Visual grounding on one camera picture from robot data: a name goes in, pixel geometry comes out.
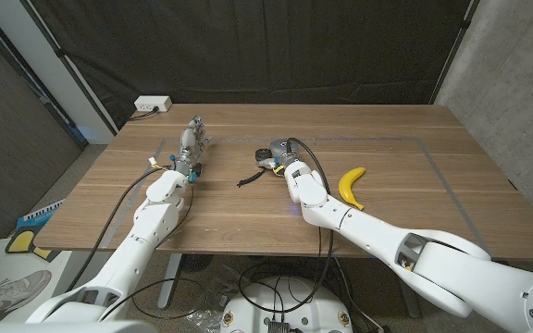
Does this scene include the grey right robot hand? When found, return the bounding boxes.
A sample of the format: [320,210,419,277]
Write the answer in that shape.
[255,139,303,176]

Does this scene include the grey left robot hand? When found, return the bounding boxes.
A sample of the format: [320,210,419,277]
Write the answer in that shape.
[171,115,213,184]

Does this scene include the black stopwatch with lanyard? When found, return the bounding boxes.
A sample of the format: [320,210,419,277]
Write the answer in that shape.
[236,147,273,189]

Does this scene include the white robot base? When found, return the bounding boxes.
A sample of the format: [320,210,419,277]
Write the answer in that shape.
[219,276,354,333]

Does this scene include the yellow banana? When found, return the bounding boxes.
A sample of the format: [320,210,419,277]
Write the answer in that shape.
[338,166,367,212]

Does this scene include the white power strip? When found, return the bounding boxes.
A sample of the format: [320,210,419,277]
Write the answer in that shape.
[133,95,173,114]

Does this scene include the black backdrop curtain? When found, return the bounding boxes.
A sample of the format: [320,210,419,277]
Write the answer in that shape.
[29,0,477,131]

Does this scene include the black round floor fan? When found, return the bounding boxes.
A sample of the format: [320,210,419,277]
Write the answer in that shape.
[180,253,215,275]

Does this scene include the white table leg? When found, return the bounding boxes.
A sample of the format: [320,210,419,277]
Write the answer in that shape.
[156,253,185,310]

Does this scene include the black backdrop pole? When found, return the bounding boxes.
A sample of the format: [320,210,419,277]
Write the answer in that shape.
[427,0,480,105]
[18,0,120,136]

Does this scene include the clear plastic bag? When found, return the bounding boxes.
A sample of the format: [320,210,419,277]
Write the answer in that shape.
[191,265,245,333]

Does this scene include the blue white booklet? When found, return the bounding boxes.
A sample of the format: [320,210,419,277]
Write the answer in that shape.
[15,199,67,231]

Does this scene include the grey electronics box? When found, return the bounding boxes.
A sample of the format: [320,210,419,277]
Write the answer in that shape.
[266,318,291,333]

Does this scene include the white mat with yellow shape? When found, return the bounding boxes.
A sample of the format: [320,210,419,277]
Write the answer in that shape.
[0,228,74,324]

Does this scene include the grey table leg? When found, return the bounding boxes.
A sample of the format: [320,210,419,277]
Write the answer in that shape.
[392,272,422,320]

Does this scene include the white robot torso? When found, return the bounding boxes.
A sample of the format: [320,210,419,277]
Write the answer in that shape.
[0,320,157,333]

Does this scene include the grey sneaker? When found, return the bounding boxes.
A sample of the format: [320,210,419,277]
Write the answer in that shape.
[0,269,53,321]

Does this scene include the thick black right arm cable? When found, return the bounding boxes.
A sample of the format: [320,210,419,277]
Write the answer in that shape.
[237,137,335,315]

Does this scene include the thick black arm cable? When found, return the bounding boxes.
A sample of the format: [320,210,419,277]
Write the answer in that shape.
[237,137,335,315]
[64,166,171,293]

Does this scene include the black power strip cord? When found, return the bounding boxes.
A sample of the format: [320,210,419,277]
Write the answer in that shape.
[129,106,160,122]

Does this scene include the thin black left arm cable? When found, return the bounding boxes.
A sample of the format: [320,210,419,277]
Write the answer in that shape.
[101,181,208,321]

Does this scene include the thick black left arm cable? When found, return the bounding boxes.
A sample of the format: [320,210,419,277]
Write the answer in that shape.
[64,166,171,293]

